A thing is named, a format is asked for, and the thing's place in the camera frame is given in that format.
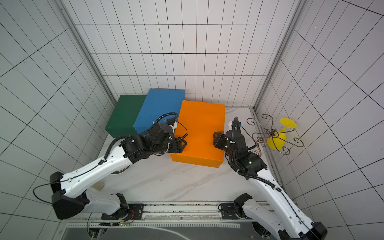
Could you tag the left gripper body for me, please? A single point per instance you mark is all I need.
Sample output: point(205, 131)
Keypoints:
point(161, 148)

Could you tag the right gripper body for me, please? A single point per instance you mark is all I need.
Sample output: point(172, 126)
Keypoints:
point(223, 141)

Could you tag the orange shoebox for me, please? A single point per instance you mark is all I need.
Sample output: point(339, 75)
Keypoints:
point(200, 121)

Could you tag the blue shoebox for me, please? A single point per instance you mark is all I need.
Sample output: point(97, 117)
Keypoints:
point(157, 103)

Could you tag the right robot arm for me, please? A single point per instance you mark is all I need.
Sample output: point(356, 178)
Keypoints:
point(287, 222)

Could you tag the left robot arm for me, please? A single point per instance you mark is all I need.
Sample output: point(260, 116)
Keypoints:
point(71, 191)

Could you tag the yellow plastic goblet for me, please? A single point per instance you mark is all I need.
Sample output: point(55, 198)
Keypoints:
point(278, 139)

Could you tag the green shoebox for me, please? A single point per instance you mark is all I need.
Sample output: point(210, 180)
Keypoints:
point(124, 115)

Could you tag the round white plate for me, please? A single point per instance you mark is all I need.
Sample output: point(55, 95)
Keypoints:
point(121, 170)

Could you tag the small beige cup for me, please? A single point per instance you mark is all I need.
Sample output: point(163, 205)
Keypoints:
point(98, 186)

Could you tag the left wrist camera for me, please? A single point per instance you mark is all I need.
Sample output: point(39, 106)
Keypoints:
point(173, 124)

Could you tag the ornate metal wire stand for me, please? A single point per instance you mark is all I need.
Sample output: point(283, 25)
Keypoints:
point(261, 138)

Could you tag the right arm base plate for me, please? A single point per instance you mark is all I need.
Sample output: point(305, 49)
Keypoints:
point(231, 211)

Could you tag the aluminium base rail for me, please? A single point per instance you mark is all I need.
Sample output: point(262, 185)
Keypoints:
point(182, 214)

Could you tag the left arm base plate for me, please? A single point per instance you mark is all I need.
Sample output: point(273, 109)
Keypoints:
point(133, 212)

